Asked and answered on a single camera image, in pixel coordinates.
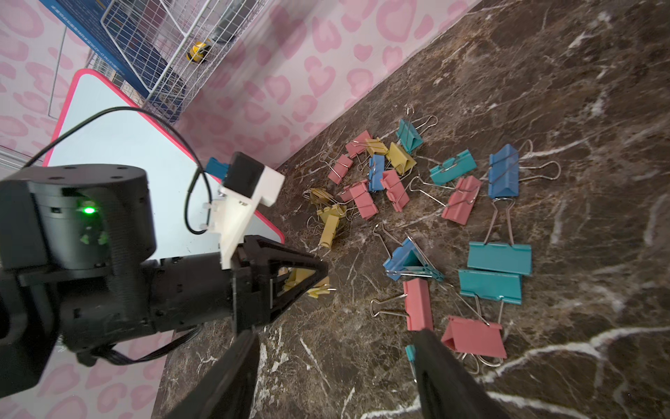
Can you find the blue book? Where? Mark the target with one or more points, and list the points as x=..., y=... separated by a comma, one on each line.
x=114, y=31

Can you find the teal binder clip upper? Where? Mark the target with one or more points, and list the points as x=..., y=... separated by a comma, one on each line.
x=409, y=133

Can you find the yellow black utility knife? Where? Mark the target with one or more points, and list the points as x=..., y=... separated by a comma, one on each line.
x=198, y=53

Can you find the blue binder clip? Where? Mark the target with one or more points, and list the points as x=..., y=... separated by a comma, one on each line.
x=405, y=259
x=504, y=173

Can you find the blue binder clip middle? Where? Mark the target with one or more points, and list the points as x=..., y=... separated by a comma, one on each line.
x=405, y=259

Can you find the back white wire basket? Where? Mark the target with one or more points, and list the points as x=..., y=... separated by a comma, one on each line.
x=175, y=26

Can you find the pink framed whiteboard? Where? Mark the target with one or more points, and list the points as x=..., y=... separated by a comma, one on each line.
x=128, y=138

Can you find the large teal binder clip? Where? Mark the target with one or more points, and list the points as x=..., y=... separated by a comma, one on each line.
x=507, y=257

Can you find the yellow binder clip left pile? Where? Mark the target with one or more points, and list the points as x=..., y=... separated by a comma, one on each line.
x=331, y=217

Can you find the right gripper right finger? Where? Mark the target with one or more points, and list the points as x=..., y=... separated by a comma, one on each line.
x=445, y=388

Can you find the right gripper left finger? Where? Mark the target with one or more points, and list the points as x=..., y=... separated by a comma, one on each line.
x=227, y=390

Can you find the blue binder clip right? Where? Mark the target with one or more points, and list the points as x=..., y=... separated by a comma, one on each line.
x=504, y=173

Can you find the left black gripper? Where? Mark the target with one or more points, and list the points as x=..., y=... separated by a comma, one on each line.
x=259, y=297

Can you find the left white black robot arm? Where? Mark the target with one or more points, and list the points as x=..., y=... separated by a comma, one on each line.
x=77, y=267

